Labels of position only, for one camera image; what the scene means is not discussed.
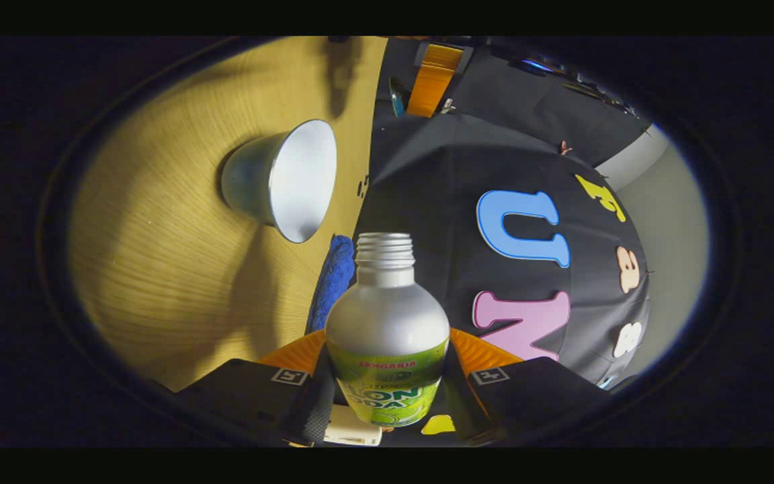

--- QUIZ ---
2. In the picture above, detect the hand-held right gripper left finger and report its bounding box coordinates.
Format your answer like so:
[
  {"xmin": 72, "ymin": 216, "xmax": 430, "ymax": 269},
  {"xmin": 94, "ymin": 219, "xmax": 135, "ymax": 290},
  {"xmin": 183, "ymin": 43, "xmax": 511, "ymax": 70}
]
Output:
[{"xmin": 172, "ymin": 329, "xmax": 337, "ymax": 448}]

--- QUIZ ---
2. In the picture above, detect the silver green label water bottle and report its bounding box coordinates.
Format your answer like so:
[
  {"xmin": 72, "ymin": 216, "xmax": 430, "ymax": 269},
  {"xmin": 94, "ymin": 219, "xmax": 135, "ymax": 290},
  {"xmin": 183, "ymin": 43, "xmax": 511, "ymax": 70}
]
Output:
[{"xmin": 325, "ymin": 233, "xmax": 452, "ymax": 428}]

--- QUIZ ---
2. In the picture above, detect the white toaster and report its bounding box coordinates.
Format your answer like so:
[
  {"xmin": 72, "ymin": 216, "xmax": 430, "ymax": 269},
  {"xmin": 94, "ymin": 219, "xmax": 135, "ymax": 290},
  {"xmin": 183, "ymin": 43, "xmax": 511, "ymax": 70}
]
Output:
[{"xmin": 323, "ymin": 403, "xmax": 383, "ymax": 446}]

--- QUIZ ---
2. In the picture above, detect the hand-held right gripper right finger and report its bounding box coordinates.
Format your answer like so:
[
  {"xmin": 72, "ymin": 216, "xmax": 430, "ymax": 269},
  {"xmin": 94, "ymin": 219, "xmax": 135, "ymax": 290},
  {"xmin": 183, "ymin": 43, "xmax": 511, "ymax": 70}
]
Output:
[{"xmin": 442, "ymin": 328, "xmax": 613, "ymax": 444}]

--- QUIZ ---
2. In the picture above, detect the blue towel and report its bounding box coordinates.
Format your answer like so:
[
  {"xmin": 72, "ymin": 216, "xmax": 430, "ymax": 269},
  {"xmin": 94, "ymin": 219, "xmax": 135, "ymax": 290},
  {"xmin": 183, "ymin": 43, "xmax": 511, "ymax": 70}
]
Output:
[{"xmin": 305, "ymin": 234, "xmax": 356, "ymax": 335}]

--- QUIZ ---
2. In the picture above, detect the black backdrop cloth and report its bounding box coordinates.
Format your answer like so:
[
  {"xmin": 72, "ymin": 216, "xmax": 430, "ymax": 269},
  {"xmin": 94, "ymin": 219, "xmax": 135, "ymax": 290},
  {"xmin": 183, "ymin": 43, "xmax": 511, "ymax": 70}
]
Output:
[{"xmin": 353, "ymin": 37, "xmax": 653, "ymax": 431}]

